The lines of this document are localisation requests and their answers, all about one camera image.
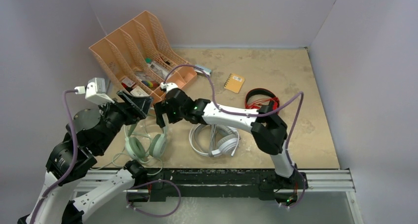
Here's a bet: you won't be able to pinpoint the red white small box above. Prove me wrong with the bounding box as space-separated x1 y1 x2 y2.
121 77 136 88

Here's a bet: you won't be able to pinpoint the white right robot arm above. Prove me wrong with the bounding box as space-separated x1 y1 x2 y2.
154 88 296 188

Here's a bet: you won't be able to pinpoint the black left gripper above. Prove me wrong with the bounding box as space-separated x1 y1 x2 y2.
95 89 153 152

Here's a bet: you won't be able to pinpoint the red black headphones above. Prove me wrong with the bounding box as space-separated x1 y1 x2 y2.
244 88 280 110

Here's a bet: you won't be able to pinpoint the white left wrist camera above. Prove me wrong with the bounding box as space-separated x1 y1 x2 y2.
74 77 115 106

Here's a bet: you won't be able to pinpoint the white over-ear headphones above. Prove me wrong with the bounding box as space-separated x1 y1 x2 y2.
189 124 240 157

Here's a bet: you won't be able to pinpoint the white staples box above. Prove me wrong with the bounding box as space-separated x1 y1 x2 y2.
130 86 149 97

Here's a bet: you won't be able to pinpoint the clear plastic ruler pouch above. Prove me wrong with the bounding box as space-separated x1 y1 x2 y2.
147 61 169 79

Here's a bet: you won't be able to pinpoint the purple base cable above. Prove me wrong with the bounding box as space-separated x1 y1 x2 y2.
126 179 181 218

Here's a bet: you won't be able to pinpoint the yellow spiral notebook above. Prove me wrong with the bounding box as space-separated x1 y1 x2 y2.
224 74 245 93

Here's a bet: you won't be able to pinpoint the red headphone cable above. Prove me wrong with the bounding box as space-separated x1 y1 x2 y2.
246 97 281 110

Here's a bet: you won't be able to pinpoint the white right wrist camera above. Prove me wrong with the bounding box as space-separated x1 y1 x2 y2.
160 82 178 93

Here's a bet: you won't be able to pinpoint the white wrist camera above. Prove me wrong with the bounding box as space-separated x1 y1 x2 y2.
74 77 115 106
160 82 178 93

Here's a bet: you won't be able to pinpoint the colourful marker set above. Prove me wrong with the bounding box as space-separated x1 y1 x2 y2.
141 80 160 90

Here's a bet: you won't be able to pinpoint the mint green headphones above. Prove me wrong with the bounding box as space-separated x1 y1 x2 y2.
98 112 169 177

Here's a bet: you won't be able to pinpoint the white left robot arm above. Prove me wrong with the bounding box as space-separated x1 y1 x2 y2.
18 91 153 224

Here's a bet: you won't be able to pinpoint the light blue stapler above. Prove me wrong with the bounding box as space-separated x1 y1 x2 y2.
194 65 212 77

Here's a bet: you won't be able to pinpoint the peach plastic file organizer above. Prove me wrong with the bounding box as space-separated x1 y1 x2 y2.
89 11 197 102

